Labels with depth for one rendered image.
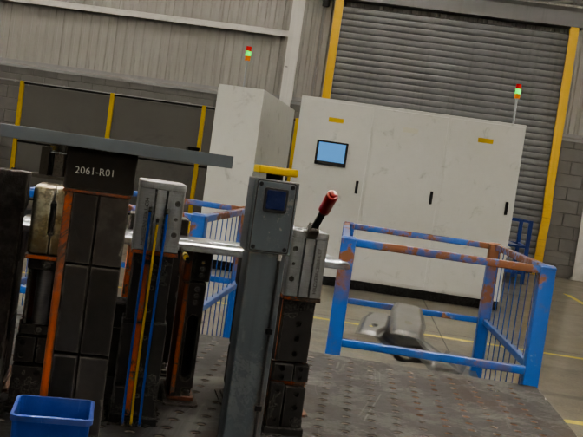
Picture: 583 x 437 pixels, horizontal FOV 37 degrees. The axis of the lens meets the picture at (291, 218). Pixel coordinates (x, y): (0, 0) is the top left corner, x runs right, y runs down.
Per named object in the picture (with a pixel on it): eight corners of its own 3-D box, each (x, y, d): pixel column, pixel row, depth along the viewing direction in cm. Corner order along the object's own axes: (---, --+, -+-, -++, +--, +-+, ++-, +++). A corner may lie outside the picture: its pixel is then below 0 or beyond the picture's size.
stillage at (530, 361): (317, 401, 445) (343, 220, 440) (472, 426, 440) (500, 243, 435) (305, 483, 326) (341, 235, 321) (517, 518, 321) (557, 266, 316)
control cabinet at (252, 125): (236, 250, 1180) (260, 72, 1167) (274, 256, 1173) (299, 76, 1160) (191, 264, 943) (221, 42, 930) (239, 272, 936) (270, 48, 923)
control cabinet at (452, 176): (276, 278, 933) (307, 52, 921) (280, 273, 987) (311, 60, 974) (498, 311, 917) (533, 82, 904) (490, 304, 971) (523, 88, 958)
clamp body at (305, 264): (298, 420, 160) (325, 229, 158) (311, 440, 149) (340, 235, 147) (247, 416, 158) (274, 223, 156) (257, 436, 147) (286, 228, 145)
